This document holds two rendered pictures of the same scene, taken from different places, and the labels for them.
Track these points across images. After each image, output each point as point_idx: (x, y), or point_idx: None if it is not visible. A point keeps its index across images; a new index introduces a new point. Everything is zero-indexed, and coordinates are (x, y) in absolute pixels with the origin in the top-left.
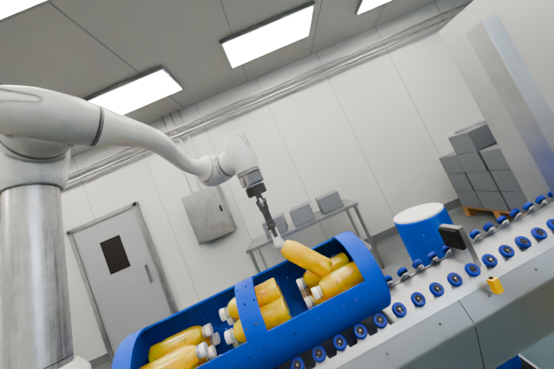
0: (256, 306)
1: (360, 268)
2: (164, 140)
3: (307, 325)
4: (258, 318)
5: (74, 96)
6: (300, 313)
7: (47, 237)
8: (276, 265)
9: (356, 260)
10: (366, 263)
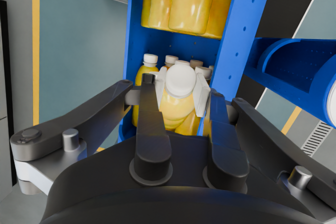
0: None
1: (118, 134)
2: None
3: (132, 42)
4: None
5: None
6: (217, 52)
7: None
8: (219, 52)
9: (120, 140)
10: (118, 142)
